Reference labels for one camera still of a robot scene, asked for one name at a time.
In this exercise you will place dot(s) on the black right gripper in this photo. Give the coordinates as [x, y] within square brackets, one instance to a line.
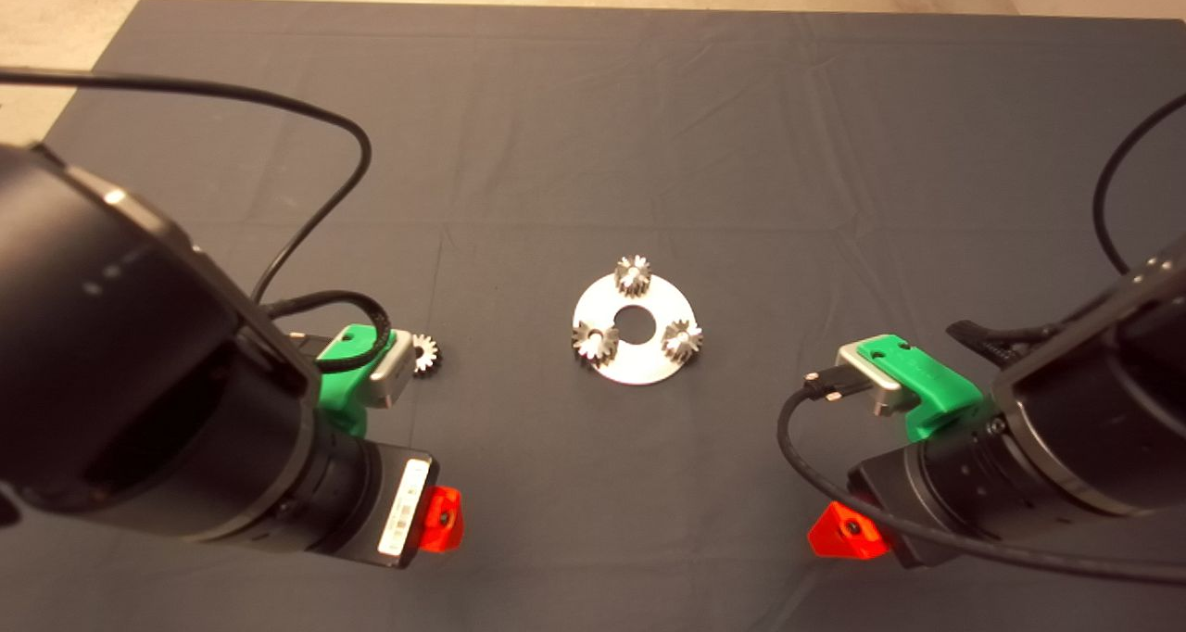
[936, 493]

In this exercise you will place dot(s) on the larger steel gear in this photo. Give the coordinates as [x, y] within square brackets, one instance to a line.
[596, 343]

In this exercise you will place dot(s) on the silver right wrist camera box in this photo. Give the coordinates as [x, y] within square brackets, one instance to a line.
[876, 377]

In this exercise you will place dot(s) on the round metal plate with hole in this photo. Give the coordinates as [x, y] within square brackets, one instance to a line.
[639, 363]

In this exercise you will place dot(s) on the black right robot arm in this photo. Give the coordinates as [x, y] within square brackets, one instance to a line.
[1112, 400]

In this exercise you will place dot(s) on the dark grey table cloth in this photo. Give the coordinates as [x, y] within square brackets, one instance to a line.
[593, 150]

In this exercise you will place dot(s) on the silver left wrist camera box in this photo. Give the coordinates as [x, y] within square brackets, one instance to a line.
[394, 372]

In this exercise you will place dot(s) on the green left camera mount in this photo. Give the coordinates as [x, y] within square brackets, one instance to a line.
[345, 386]

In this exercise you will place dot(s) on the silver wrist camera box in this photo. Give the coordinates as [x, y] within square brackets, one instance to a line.
[394, 372]
[876, 377]

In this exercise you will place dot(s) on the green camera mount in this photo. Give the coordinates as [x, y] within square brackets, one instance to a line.
[936, 391]
[345, 386]

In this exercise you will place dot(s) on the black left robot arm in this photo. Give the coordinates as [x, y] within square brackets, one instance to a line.
[139, 354]

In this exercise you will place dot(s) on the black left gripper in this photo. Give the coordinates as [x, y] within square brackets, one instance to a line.
[371, 502]

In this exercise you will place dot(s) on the smaller steel gear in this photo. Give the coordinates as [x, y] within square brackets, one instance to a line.
[633, 275]
[428, 354]
[683, 340]

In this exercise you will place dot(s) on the green right camera mount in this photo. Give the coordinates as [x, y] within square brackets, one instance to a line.
[936, 391]

